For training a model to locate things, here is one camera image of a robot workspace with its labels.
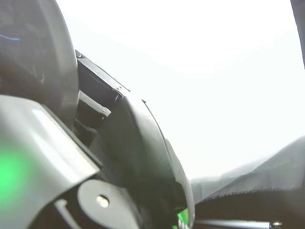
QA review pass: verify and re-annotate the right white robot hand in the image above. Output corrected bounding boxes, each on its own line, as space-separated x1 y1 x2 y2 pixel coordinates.
0 0 196 229

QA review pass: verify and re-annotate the white cloth backdrop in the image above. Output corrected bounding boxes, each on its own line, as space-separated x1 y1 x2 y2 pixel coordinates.
56 0 305 182

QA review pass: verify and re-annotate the grey table cloth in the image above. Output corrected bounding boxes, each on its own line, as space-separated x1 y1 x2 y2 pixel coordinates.
190 135 305 200

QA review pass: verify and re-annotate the metal frame bar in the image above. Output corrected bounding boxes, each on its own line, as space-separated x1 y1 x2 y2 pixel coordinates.
195 219 283 229

